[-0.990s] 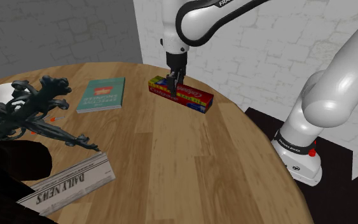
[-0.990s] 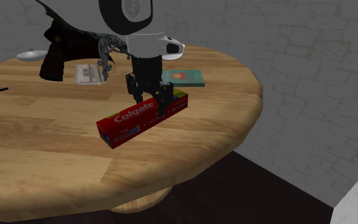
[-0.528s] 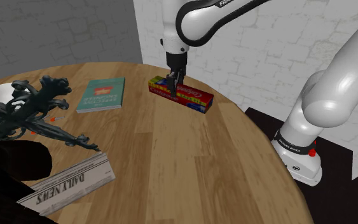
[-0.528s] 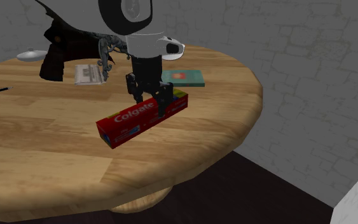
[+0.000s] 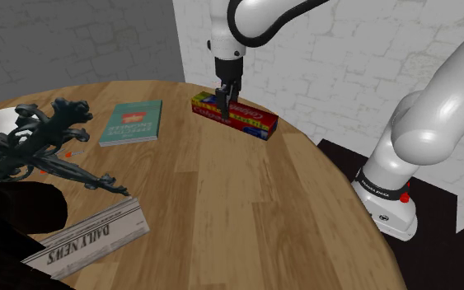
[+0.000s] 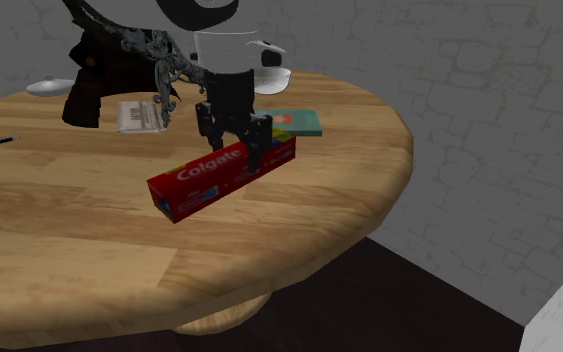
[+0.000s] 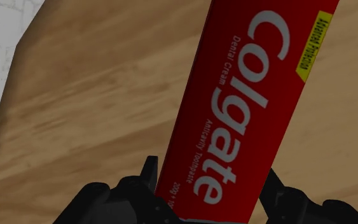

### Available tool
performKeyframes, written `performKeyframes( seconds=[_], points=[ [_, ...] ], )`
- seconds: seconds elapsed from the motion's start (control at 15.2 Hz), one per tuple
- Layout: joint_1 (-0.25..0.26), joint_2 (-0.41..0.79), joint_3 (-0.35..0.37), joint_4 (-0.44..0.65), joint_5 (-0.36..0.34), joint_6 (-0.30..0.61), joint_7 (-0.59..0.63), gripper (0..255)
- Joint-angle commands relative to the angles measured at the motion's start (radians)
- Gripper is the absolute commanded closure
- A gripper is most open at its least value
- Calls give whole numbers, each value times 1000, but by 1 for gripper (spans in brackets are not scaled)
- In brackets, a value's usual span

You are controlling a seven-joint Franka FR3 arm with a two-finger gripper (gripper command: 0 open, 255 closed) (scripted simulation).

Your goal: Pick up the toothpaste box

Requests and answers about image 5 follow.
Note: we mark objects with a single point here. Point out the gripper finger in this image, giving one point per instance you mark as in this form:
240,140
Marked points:
235,92
223,103

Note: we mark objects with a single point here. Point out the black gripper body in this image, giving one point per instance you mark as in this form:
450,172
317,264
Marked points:
228,70

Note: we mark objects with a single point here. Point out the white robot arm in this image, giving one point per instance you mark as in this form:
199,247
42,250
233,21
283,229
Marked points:
424,120

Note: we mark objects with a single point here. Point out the red toothpaste box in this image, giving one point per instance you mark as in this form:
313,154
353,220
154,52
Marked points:
251,118

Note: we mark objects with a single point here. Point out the teal book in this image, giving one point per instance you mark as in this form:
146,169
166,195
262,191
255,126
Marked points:
133,122

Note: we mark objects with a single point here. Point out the round wooden table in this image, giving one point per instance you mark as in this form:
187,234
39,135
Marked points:
231,209

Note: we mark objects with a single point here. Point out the orange pen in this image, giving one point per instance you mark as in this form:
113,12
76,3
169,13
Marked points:
73,153

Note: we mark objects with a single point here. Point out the folded newspaper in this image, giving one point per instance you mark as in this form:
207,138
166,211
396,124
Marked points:
91,237

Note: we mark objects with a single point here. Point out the black ornate iron candelabra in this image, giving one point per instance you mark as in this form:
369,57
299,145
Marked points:
34,140

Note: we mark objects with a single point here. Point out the dark brown rounded object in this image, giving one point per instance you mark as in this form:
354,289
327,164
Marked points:
2,237

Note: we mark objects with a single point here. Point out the dark robot stand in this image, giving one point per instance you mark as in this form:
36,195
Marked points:
436,257

